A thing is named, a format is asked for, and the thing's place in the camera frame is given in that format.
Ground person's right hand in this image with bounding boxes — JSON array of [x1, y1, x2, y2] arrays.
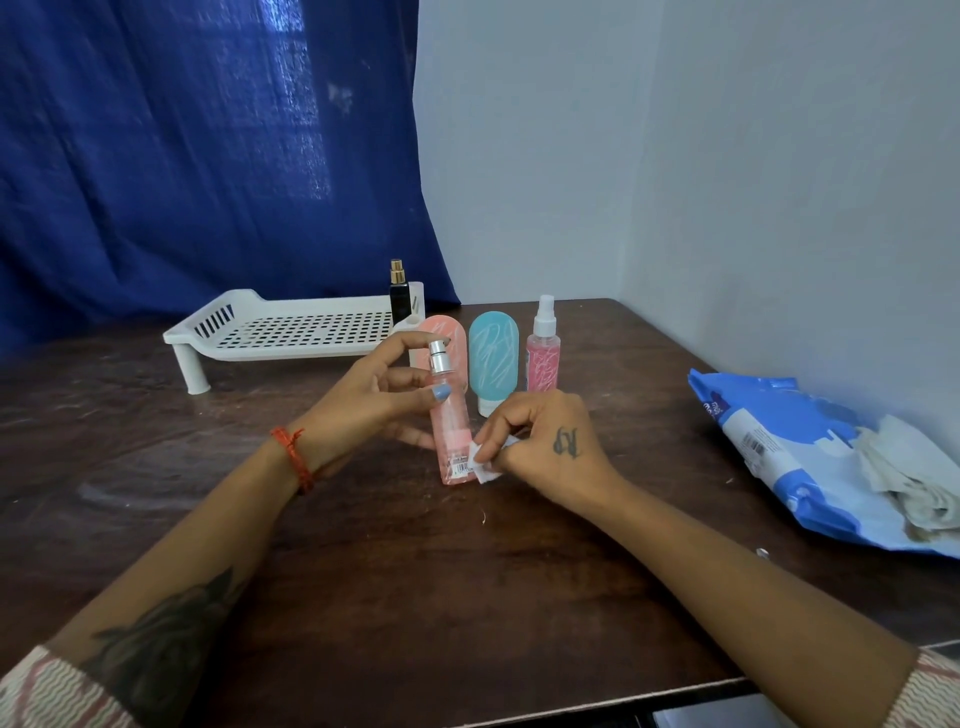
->
[[472, 388, 628, 511]]

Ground person's left hand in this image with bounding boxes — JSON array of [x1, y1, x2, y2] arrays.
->
[[288, 329, 454, 481]]

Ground white wet wipe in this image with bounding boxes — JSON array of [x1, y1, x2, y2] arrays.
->
[[467, 433, 523, 485]]

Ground pink spray bottle white cap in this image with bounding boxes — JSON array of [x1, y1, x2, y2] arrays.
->
[[524, 293, 562, 395]]

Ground orange spray bottle silver cap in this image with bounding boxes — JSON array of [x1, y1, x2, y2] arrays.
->
[[425, 338, 481, 487]]

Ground teal squeeze bottle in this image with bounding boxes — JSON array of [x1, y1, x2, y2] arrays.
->
[[467, 310, 521, 419]]

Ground white perforated plastic rack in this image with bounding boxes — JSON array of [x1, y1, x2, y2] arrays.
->
[[161, 281, 427, 396]]

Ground pink squeeze bottle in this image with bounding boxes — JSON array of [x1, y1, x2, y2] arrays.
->
[[408, 314, 470, 399]]

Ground black perfume bottle gold cap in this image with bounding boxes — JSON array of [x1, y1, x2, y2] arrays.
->
[[388, 258, 412, 326]]

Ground blue white wet wipes pack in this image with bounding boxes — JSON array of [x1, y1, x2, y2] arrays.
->
[[687, 368, 960, 560]]

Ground person's right forearm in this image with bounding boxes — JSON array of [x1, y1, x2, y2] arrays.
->
[[599, 479, 920, 728]]

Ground person's left forearm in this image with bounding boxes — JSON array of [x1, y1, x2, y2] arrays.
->
[[44, 442, 309, 728]]

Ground dark wooden table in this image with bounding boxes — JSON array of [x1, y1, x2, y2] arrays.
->
[[0, 297, 960, 728]]

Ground dark blue curtain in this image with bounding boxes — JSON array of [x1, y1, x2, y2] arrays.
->
[[0, 0, 461, 350]]

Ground patterned left sleeve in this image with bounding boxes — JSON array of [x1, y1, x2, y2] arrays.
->
[[0, 644, 144, 728]]

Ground patterned sleeve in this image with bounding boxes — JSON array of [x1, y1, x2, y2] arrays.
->
[[881, 648, 960, 728], [0, 644, 144, 728]]

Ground patterned right sleeve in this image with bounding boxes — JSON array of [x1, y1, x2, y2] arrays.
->
[[881, 648, 960, 728]]

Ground orange thread bracelet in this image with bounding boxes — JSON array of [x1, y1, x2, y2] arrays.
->
[[269, 425, 316, 496]]

